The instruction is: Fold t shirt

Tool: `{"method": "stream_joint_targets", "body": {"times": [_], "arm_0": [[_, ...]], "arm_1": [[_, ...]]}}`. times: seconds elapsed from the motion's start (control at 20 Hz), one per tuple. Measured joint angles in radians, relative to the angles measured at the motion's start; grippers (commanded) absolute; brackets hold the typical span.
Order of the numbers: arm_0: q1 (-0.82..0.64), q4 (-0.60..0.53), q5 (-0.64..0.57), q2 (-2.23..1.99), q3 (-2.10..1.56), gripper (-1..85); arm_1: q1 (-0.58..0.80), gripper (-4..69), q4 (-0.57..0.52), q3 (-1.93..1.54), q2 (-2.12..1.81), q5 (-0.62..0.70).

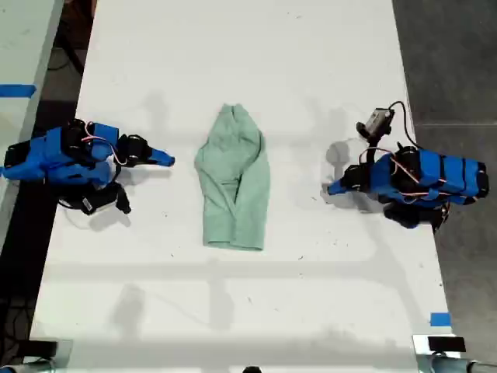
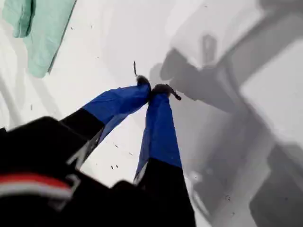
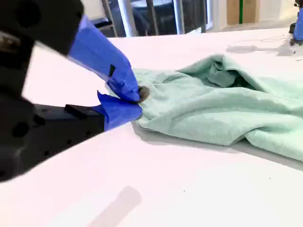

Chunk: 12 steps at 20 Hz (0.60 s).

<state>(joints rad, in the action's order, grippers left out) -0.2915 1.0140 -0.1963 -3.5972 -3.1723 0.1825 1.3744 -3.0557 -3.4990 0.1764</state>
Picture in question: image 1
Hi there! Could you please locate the pale green T-shirt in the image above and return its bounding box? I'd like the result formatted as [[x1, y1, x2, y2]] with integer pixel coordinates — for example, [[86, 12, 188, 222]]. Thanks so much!
[[193, 103, 272, 252]]

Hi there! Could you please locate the long blue tape strip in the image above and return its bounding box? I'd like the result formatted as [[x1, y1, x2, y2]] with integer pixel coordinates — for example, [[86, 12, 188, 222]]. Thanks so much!
[[0, 84, 38, 99]]

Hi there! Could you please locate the pale grey side table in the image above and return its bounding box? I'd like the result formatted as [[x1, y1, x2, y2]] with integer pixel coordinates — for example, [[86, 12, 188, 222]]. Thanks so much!
[[0, 0, 65, 249]]

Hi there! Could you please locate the small black box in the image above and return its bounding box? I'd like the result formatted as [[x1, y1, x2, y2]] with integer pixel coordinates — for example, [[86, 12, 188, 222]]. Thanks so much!
[[27, 339, 58, 357], [428, 336, 466, 353]]

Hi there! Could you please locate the black camera stalk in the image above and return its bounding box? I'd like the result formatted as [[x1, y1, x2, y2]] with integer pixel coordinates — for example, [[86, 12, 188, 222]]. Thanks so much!
[[363, 134, 381, 167]]

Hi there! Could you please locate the grey and black camera box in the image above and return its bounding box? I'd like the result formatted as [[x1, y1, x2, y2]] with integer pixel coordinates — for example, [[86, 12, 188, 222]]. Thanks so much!
[[356, 108, 397, 139]]

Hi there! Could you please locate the black camera box white label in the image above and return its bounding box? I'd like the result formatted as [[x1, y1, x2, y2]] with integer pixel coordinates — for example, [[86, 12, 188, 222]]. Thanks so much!
[[78, 185, 132, 217]]

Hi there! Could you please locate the black camera cable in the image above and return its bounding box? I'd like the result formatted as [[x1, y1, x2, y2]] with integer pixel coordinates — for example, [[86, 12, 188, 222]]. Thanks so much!
[[388, 101, 419, 151], [57, 197, 85, 211]]

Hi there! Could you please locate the black floor cable loop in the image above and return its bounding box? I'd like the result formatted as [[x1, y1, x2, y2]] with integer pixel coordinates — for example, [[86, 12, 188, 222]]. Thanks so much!
[[47, 37, 85, 74]]

